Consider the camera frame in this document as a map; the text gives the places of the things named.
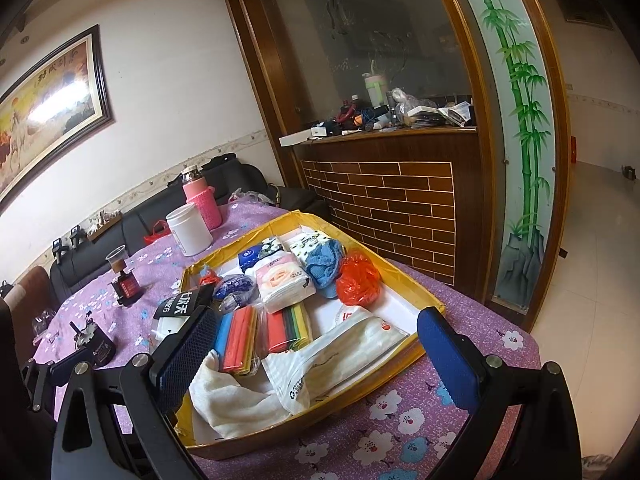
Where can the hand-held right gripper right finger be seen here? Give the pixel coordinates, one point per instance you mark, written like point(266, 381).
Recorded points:
point(450, 355)

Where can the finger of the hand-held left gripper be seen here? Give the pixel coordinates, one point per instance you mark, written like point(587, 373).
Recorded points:
point(62, 367)

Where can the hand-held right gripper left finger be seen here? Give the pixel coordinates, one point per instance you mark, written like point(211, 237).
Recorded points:
point(185, 355)

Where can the black printed packet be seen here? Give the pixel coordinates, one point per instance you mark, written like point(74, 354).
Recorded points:
point(180, 305)

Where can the blue red sponge pack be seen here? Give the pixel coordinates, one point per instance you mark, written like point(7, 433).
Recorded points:
point(240, 340)

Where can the white towel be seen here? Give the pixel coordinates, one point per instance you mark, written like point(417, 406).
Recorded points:
point(230, 400)

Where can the yellow cardboard box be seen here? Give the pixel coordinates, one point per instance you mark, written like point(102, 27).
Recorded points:
point(400, 310)

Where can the blue white pack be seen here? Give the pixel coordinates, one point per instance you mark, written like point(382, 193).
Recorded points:
point(235, 287)

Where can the white plastic package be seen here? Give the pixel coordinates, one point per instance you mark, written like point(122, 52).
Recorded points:
point(360, 335)

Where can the multicolour sponge pack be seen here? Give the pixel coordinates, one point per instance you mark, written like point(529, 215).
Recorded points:
point(285, 332)

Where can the red mesh bag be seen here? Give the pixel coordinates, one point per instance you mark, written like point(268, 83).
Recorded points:
point(357, 280)

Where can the pink tissue pack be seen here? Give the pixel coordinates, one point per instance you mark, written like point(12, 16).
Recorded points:
point(282, 285)

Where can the blue cloth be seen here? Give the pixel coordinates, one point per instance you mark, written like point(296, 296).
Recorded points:
point(325, 265)

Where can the black dotted tissue pack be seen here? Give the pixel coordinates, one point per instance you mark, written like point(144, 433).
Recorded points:
point(307, 247)

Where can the metal motor device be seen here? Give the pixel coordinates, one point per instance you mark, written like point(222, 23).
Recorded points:
point(97, 347)

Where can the clear glass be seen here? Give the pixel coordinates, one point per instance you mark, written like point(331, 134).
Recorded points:
point(44, 327)

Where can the purple floral tablecloth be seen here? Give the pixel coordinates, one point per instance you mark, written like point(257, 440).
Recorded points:
point(480, 315)

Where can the brown chair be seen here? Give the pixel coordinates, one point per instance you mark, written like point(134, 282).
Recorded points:
point(35, 290)

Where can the dark bottle red label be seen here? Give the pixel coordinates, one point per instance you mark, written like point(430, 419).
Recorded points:
point(127, 287)

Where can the small black gadget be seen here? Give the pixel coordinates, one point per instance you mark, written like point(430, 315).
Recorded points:
point(60, 251)
point(78, 237)

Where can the clear plastic cup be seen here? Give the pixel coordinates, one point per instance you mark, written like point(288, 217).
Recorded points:
point(116, 260)

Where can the blue tissue pack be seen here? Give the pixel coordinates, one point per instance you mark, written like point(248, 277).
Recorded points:
point(251, 257)

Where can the red gift bag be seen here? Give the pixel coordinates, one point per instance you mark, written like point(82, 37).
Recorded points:
point(156, 235)

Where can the white plastic jar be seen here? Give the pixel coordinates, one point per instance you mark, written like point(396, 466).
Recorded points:
point(189, 230)

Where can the green patterned tissue pack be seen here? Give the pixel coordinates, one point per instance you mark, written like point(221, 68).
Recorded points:
point(274, 247)

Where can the black sofa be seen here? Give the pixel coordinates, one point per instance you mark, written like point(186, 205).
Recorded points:
point(140, 220)

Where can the wooden tray with figurines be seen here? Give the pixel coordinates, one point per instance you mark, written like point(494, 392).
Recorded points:
point(105, 225)

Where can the pink thermos bottle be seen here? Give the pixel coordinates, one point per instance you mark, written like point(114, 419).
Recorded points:
point(202, 205)

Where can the wooden cabinet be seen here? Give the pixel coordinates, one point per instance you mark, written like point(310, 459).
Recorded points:
point(400, 200)

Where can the clear plastic bag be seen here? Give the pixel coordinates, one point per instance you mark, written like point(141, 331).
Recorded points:
point(250, 196)

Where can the black bag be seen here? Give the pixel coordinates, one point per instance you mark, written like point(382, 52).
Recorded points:
point(220, 161)

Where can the counter clutter pile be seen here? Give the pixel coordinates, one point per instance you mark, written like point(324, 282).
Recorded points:
point(415, 115)

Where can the white flat box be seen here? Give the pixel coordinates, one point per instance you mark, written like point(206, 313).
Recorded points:
point(300, 137)

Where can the bamboo print glass panel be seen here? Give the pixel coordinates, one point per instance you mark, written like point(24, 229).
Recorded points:
point(520, 110)

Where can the white green jug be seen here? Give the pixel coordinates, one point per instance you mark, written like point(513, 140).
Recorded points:
point(376, 91)

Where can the framed wall painting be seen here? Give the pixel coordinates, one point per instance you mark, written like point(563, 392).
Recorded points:
point(50, 120)

